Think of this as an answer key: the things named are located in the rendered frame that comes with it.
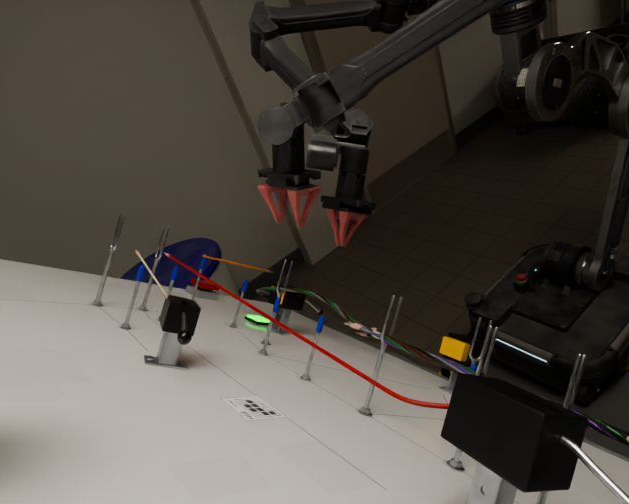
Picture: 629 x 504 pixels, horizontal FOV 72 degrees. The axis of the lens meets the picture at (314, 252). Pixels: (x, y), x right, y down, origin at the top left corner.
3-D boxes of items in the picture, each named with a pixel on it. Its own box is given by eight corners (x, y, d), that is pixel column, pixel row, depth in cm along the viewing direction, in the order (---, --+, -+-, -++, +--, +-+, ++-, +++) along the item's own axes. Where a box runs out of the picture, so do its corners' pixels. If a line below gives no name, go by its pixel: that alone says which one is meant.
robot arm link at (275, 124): (347, 119, 74) (322, 72, 72) (343, 121, 63) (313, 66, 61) (289, 154, 77) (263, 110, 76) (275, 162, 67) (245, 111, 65)
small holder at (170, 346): (146, 384, 40) (168, 311, 40) (143, 353, 49) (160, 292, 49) (195, 390, 42) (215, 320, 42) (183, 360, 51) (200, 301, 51)
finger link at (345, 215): (341, 248, 87) (348, 202, 86) (315, 242, 92) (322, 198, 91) (361, 248, 92) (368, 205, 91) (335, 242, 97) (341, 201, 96)
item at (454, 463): (450, 460, 43) (489, 324, 43) (467, 470, 42) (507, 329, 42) (441, 463, 42) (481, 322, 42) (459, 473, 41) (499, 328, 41)
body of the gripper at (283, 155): (296, 186, 72) (295, 140, 69) (256, 180, 78) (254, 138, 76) (322, 181, 76) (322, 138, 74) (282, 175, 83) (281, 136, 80)
